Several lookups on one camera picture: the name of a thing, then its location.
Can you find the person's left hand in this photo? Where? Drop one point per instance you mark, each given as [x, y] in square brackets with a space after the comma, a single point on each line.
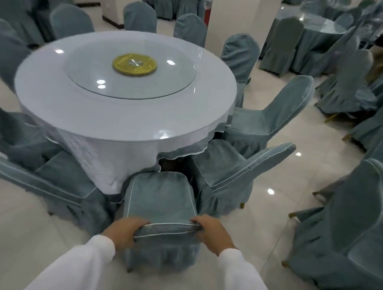
[124, 231]

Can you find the person's left forearm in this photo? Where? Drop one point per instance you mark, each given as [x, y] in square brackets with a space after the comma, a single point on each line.
[67, 271]

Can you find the round teal table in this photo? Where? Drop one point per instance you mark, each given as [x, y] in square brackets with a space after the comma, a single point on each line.
[317, 36]

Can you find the red pillar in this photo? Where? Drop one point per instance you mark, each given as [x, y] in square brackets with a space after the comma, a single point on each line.
[207, 15]

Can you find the gold turntable hub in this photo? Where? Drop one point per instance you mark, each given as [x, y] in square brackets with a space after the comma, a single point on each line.
[120, 67]

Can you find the person's right hand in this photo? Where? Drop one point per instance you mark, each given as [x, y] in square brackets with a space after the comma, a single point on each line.
[217, 237]

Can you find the round glass turntable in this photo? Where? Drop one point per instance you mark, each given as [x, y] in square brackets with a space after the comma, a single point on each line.
[91, 76]

